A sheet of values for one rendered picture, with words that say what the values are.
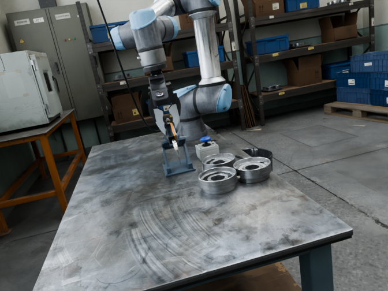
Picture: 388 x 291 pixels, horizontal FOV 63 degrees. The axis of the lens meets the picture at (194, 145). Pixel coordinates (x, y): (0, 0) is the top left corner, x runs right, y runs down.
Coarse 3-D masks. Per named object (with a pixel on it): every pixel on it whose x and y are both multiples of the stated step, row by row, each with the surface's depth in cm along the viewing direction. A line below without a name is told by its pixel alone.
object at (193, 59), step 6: (222, 48) 434; (186, 54) 432; (192, 54) 428; (222, 54) 436; (186, 60) 445; (192, 60) 430; (198, 60) 431; (222, 60) 438; (186, 66) 451; (192, 66) 431; (198, 66) 435
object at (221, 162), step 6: (210, 156) 103; (216, 156) 103; (222, 156) 103; (228, 156) 102; (234, 156) 98; (204, 162) 101; (210, 162) 100; (216, 162) 101; (222, 162) 101; (228, 162) 94; (234, 162) 96; (204, 168) 97; (210, 168) 95
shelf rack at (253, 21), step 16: (368, 0) 452; (240, 16) 456; (272, 16) 428; (288, 16) 434; (304, 16) 438; (320, 16) 494; (240, 32) 474; (240, 48) 480; (256, 48) 434; (304, 48) 449; (320, 48) 454; (336, 48) 459; (368, 48) 477; (256, 64) 439; (256, 80) 446; (256, 96) 501; (272, 96) 456; (288, 96) 461
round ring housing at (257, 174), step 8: (240, 160) 94; (248, 160) 95; (256, 160) 94; (264, 160) 92; (248, 168) 92; (256, 168) 92; (264, 168) 85; (240, 176) 87; (248, 176) 86; (256, 176) 85; (264, 176) 87
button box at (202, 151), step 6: (198, 144) 116; (204, 144) 113; (210, 144) 113; (216, 144) 112; (198, 150) 112; (204, 150) 110; (210, 150) 111; (216, 150) 111; (198, 156) 115; (204, 156) 111
